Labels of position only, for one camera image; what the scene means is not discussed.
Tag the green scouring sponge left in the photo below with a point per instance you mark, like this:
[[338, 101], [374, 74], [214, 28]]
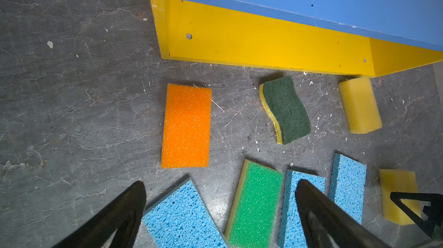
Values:
[[285, 109]]

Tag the yellow shelf unit frame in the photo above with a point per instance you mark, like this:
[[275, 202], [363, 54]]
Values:
[[191, 31]]

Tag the orange sponge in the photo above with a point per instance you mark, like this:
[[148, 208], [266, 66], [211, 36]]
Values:
[[186, 134]]

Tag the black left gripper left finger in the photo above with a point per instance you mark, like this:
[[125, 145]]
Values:
[[120, 219]]

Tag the blue sponge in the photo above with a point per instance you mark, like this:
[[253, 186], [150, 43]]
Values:
[[348, 185], [291, 233], [181, 220]]

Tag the bright green sponge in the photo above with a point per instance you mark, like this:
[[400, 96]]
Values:
[[251, 219]]

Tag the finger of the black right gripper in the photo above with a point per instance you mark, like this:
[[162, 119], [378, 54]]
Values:
[[433, 225]]

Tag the blue sponge middle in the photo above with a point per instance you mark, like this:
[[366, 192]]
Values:
[[291, 233]]

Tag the blue sponge far left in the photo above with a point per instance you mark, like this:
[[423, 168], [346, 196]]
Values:
[[181, 220]]

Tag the blue sponge right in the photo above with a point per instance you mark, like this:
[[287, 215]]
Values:
[[348, 185]]

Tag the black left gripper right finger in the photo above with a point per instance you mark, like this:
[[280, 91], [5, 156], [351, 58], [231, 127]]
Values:
[[323, 221]]

